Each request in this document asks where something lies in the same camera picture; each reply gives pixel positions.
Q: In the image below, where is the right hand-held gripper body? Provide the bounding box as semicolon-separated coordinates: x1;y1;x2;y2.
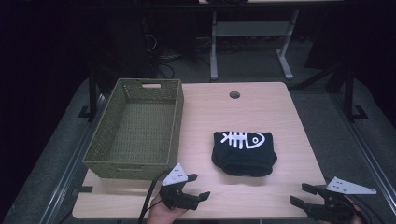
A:
306;175;377;222

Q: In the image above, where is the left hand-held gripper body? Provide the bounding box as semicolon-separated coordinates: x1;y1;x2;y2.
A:
159;162;201;211

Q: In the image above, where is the black cloth with fishbone print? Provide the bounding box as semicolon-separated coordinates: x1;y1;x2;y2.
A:
211;131;278;177

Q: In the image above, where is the green woven basket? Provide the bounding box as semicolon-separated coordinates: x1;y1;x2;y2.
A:
82;77;185;181

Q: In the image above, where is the person's right hand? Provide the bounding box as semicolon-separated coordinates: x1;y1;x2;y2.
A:
320;199;364;224

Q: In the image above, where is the person's left hand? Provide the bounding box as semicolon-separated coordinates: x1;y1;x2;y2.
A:
146;195;189;224

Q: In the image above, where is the black metal stand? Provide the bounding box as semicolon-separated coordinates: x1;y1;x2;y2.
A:
77;66;102;121
341;65;370;123

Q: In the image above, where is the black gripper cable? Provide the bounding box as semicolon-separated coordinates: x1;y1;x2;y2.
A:
137;169;173;224
351;195;379;224

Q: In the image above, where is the aluminium rail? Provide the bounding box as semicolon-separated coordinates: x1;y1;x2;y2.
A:
39;92;110;224
329;92;396;207

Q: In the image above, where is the bundle of floor cables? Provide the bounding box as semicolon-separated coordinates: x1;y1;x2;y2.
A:
141;17;213;80

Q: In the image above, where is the grey metal desk frame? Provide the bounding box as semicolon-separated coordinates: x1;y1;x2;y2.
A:
209;8;301;81

